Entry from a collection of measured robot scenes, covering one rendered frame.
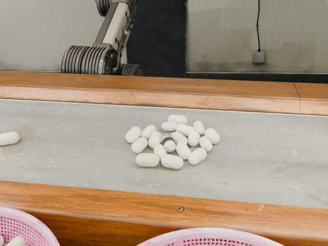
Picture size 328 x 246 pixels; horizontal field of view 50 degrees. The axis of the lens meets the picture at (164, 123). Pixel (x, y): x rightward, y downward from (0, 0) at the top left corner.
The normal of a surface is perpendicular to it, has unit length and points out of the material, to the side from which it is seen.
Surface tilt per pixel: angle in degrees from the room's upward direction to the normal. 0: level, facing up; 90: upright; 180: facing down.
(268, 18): 90
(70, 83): 0
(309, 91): 0
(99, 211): 0
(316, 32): 90
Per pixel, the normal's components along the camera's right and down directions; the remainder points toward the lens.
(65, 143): -0.02, -0.88
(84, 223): -0.15, 0.48
